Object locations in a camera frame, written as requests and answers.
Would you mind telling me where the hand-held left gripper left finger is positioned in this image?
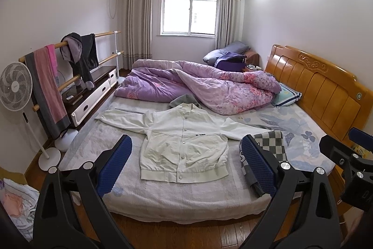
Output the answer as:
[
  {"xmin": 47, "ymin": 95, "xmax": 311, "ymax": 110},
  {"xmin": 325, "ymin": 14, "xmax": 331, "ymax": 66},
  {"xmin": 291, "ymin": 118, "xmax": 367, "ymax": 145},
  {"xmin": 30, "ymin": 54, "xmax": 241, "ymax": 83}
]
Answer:
[{"xmin": 33, "ymin": 134, "xmax": 135, "ymax": 249}]

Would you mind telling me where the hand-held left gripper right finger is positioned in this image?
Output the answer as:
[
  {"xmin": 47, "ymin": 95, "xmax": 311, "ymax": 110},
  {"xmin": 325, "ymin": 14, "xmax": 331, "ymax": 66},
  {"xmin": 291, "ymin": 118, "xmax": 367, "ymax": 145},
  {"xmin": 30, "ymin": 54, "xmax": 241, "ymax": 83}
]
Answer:
[{"xmin": 240, "ymin": 134, "xmax": 341, "ymax": 249}]

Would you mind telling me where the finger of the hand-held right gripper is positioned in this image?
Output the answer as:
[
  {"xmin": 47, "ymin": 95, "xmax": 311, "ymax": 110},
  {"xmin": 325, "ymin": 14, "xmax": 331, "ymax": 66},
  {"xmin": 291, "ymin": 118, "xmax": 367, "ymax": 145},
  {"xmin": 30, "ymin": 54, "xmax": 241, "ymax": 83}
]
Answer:
[
  {"xmin": 349, "ymin": 127, "xmax": 373, "ymax": 148},
  {"xmin": 319, "ymin": 135, "xmax": 357, "ymax": 168}
]

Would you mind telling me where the grey white checkered cardigan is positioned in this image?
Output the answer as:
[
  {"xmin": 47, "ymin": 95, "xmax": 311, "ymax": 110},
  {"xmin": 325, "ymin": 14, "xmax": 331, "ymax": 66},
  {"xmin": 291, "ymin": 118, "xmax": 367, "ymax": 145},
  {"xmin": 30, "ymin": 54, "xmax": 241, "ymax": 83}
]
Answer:
[{"xmin": 239, "ymin": 130, "xmax": 290, "ymax": 197}]

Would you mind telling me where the white snap button jacket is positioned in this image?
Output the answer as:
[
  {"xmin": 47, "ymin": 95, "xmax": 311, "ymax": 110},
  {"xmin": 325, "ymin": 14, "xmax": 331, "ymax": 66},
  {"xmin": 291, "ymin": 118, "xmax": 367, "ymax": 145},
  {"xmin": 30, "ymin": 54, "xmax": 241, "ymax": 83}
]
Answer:
[{"xmin": 96, "ymin": 103, "xmax": 273, "ymax": 183}]

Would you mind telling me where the pile of light clothes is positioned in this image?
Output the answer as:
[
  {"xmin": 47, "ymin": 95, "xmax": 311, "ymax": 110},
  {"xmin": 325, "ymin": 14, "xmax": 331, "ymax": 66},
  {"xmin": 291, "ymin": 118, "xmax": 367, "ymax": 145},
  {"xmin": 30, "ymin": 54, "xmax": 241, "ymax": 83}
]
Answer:
[{"xmin": 0, "ymin": 177, "xmax": 40, "ymax": 241}]

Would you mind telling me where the yellow box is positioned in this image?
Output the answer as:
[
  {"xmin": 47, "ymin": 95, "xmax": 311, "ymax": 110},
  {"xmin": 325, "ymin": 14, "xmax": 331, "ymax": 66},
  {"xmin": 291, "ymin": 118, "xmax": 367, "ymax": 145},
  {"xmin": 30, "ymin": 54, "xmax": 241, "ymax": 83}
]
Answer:
[{"xmin": 351, "ymin": 144, "xmax": 368, "ymax": 158}]

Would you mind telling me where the bed with floral sheet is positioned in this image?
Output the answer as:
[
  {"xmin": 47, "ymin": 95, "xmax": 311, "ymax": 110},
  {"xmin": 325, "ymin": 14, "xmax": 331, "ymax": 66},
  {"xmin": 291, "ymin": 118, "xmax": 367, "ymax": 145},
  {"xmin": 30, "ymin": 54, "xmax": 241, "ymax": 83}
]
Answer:
[{"xmin": 60, "ymin": 97, "xmax": 336, "ymax": 224}]

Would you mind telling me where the wooden headboard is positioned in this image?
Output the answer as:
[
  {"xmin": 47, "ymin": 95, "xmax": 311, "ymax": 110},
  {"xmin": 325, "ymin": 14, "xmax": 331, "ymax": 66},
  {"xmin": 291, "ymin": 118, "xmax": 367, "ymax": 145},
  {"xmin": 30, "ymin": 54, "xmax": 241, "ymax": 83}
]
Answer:
[{"xmin": 264, "ymin": 44, "xmax": 368, "ymax": 139}]

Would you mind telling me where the blue striped pillow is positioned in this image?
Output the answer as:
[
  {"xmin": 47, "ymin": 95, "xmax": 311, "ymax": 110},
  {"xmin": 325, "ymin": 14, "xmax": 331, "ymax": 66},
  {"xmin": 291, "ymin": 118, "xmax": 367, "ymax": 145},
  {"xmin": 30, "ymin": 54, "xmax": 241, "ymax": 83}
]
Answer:
[{"xmin": 271, "ymin": 83, "xmax": 302, "ymax": 108}]

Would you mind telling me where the dark top white cabinet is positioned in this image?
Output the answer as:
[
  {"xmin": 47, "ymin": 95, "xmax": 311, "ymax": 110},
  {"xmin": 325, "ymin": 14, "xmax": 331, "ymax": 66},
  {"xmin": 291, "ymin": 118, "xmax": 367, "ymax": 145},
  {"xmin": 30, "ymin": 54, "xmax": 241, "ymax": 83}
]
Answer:
[{"xmin": 61, "ymin": 66, "xmax": 118, "ymax": 130}]

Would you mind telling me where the grey garment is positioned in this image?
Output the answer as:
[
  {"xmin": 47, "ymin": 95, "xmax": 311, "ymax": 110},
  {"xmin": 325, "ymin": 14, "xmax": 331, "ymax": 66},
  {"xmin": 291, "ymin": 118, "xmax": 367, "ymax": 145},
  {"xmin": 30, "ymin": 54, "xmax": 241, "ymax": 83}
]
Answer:
[{"xmin": 169, "ymin": 94, "xmax": 204, "ymax": 110}]

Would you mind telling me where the grey and pink towel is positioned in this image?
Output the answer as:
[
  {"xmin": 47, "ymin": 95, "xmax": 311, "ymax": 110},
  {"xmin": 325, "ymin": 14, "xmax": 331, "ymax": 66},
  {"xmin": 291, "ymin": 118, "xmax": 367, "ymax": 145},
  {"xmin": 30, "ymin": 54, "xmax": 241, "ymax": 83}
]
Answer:
[{"xmin": 24, "ymin": 46, "xmax": 71, "ymax": 139}]

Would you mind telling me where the dark purple bag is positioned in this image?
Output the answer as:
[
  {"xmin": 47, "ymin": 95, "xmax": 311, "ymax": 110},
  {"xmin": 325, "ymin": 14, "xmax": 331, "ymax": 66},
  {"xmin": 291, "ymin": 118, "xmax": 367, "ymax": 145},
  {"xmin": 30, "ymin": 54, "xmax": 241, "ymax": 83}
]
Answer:
[{"xmin": 214, "ymin": 52, "xmax": 247, "ymax": 72}]

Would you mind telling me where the cardboard box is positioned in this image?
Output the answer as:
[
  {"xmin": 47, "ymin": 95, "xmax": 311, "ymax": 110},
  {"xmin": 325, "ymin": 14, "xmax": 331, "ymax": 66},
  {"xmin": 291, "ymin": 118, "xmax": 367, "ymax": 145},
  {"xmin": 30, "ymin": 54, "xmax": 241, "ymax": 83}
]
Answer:
[{"xmin": 0, "ymin": 166, "xmax": 28, "ymax": 189}]

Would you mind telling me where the purple floral quilt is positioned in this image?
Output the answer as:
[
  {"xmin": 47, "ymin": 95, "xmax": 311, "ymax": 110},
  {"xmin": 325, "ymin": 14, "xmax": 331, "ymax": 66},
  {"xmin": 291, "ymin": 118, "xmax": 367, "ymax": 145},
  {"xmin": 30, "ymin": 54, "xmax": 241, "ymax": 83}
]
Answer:
[{"xmin": 114, "ymin": 59, "xmax": 282, "ymax": 116}]

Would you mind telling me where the dark hooded jacket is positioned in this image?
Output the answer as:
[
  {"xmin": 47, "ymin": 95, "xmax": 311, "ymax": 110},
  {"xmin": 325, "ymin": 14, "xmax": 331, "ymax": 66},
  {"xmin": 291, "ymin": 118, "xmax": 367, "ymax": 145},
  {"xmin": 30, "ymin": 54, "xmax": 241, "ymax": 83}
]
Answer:
[{"xmin": 61, "ymin": 32, "xmax": 100, "ymax": 90}]

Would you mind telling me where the wooden barre rack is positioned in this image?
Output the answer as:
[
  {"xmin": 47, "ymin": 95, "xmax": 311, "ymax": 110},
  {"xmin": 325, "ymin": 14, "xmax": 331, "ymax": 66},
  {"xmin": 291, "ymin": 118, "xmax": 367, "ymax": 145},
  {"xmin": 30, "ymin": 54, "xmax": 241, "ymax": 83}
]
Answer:
[{"xmin": 19, "ymin": 30, "xmax": 124, "ymax": 152}]

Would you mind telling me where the blue grey pillow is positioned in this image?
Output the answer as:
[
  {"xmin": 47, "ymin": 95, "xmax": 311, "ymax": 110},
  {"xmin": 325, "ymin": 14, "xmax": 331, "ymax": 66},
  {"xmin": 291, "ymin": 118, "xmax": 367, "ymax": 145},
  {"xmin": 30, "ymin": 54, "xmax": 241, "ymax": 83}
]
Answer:
[{"xmin": 203, "ymin": 40, "xmax": 250, "ymax": 64}]

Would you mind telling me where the bright pink cloth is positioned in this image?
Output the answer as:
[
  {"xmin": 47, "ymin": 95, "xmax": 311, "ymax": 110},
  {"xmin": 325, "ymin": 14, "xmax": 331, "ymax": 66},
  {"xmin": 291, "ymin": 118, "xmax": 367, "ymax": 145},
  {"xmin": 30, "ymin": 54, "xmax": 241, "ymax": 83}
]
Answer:
[{"xmin": 44, "ymin": 44, "xmax": 59, "ymax": 77}]

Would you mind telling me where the white standing fan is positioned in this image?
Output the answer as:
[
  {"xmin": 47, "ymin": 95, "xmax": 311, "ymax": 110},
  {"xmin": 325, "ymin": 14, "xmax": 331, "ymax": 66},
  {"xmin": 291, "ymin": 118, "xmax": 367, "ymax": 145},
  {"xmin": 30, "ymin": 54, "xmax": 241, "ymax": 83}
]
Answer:
[{"xmin": 0, "ymin": 62, "xmax": 61, "ymax": 171}]

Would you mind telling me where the grey curtain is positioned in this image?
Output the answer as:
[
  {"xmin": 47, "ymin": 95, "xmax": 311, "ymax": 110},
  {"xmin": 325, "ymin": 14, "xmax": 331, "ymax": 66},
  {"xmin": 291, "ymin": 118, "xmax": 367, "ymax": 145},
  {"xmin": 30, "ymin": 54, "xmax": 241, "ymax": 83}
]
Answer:
[
  {"xmin": 216, "ymin": 0, "xmax": 244, "ymax": 49},
  {"xmin": 122, "ymin": 0, "xmax": 153, "ymax": 70}
]

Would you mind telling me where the white framed window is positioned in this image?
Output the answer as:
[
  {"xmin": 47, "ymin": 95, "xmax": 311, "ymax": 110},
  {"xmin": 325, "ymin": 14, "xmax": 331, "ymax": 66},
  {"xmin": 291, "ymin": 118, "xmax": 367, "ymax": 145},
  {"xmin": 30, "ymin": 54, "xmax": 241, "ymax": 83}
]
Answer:
[{"xmin": 160, "ymin": 0, "xmax": 219, "ymax": 36}]

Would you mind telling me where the air conditioner power cord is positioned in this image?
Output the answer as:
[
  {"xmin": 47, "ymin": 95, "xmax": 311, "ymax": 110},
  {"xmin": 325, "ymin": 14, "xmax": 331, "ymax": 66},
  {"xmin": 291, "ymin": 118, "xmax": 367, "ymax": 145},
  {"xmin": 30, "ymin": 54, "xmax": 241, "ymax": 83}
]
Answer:
[{"xmin": 108, "ymin": 0, "xmax": 119, "ymax": 20}]

